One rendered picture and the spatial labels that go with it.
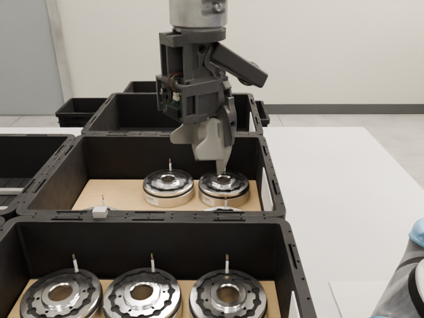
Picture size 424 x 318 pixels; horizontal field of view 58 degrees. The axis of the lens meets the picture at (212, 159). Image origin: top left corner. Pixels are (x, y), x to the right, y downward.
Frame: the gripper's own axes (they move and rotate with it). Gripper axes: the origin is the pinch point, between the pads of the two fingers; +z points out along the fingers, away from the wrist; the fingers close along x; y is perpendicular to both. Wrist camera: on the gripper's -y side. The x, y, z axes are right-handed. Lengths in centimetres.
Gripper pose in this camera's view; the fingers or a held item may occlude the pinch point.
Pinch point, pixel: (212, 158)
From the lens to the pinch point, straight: 60.2
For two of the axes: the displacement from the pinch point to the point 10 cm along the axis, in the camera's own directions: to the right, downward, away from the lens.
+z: 0.0, 8.9, 4.6
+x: 5.9, 3.7, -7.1
